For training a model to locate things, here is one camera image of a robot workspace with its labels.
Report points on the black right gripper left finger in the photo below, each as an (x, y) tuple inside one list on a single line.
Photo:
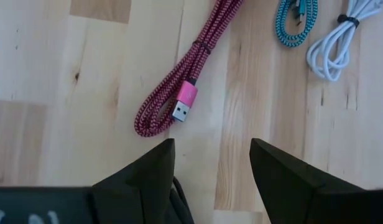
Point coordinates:
[(138, 193)]

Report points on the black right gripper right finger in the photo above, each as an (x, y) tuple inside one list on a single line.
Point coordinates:
[(297, 193)]

